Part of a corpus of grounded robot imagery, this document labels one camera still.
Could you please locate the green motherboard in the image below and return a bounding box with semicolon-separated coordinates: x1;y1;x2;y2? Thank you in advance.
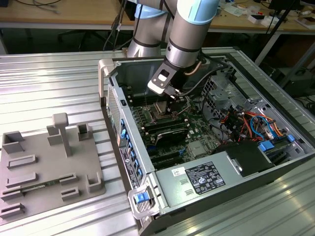
126;90;227;172

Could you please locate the copper spring cable sleeve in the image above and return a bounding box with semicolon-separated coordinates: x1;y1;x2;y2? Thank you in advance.
184;61;203;74

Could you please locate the blue case latch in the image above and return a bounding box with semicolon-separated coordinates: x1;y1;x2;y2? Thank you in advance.
134;193;150;205

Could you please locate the orange flat wire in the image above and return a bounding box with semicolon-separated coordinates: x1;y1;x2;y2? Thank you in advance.
269;119;289;137

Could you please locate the black wire loop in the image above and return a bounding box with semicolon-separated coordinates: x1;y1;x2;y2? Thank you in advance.
201;108;231;146

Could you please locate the silver chipset heat sink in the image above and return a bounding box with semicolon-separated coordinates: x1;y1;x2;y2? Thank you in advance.
189;141;210;158

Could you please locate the black graphics card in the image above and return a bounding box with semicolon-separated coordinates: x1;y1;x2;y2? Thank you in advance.
154;127;188;148

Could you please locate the metal socket cover frame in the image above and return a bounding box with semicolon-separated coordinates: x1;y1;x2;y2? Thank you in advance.
172;95;192;117

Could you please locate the green RAM stick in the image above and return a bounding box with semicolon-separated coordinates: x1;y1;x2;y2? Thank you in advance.
21;180;62;191

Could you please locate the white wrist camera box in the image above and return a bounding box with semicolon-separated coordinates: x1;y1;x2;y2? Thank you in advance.
147;62;178;96

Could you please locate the black RAM slot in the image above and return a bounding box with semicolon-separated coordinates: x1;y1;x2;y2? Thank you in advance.
147;121;189;135
144;117;185;128
129;96;158;105

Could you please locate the black camera cable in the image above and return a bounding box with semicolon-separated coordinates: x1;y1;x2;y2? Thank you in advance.
179;55;231;97

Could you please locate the wooden desk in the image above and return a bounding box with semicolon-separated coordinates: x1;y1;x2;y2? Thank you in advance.
0;0;315;32

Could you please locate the open grey PC case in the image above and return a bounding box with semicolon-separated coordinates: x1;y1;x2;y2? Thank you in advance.
97;53;315;236

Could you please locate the black hanging arm cable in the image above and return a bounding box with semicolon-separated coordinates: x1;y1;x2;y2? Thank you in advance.
103;0;130;51

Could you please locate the grey power supply unit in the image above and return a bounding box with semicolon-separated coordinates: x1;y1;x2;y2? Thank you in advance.
154;150;247;209

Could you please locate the grey parts rack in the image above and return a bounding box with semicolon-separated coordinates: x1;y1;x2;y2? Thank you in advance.
0;112;107;223

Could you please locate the blue disk carrier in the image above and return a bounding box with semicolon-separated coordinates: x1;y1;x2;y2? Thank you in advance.
257;139;297;166

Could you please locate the black box on floor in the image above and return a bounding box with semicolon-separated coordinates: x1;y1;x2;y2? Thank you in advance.
283;68;315;99

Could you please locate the black office chair base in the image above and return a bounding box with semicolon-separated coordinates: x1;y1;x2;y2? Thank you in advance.
58;29;104;46

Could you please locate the small white box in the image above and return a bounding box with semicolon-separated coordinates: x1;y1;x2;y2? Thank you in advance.
248;14;273;27

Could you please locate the red yellow wire bundle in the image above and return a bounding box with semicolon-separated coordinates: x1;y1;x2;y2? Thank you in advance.
220;112;253;138

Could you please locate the silver perforated drive cage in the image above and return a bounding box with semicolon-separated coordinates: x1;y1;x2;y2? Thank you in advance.
200;73;249;121

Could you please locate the black plastic fan shroud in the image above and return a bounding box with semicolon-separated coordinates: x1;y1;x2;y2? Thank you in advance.
213;141;275;178

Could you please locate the grey cable on desk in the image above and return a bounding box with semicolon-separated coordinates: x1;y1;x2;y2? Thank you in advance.
31;0;62;15

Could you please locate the blue data wire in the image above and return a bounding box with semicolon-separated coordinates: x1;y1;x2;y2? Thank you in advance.
250;115;275;141

